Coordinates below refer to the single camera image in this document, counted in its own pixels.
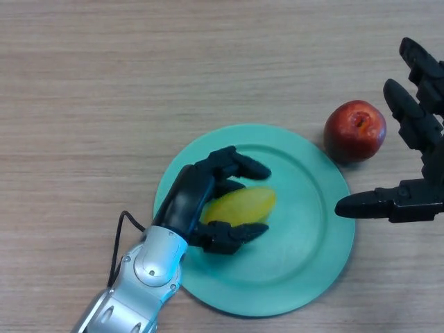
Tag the yellow starfruit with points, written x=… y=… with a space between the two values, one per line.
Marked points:
x=243 y=206

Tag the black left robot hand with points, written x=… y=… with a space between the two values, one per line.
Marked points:
x=184 y=197

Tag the red apple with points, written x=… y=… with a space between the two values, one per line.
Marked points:
x=352 y=135

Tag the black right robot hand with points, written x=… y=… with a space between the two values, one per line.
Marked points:
x=412 y=203

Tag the green round plate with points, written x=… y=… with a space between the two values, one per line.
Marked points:
x=298 y=243

